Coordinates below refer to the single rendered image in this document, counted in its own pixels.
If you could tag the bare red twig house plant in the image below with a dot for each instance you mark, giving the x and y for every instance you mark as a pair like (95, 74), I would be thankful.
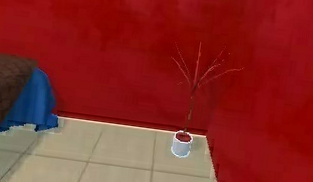
(194, 84)

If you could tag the blue bed sheet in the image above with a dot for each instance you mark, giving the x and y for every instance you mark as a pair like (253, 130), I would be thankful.
(33, 103)

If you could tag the white plant pot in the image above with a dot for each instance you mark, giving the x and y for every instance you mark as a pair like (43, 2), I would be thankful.
(181, 147)

